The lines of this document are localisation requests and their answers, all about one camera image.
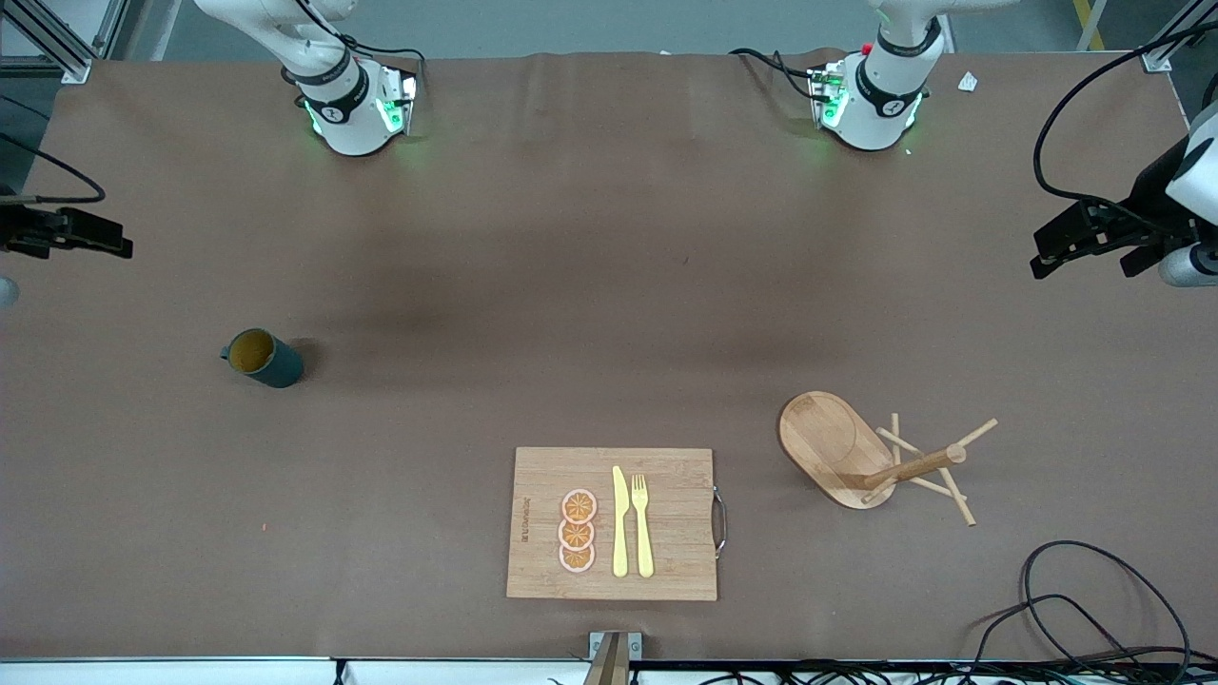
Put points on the toy orange slice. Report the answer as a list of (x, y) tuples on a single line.
[(577, 559), (576, 535), (579, 506)]

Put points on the metal table edge bracket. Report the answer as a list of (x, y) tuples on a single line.
[(614, 656)]

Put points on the yellow plastic knife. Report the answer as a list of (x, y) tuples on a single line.
[(620, 523)]

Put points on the brown table cover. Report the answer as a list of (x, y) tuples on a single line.
[(571, 285)]

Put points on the white paper scrap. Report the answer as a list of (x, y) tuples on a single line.
[(968, 82)]

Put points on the yellow plastic fork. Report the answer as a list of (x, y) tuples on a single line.
[(644, 533)]

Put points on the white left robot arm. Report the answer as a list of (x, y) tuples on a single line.
[(880, 95)]

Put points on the aluminium frame profile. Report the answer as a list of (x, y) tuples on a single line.
[(38, 67), (1166, 52)]

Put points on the dark teal cup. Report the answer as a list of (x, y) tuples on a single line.
[(276, 366)]

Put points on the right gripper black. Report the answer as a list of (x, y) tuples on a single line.
[(21, 229)]

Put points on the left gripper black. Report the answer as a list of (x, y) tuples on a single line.
[(1152, 187)]

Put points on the bamboo cutting board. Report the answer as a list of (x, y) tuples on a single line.
[(676, 533)]

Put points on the wooden cup rack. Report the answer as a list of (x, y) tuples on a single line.
[(828, 447)]

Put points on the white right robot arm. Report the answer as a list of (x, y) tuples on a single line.
[(352, 114)]

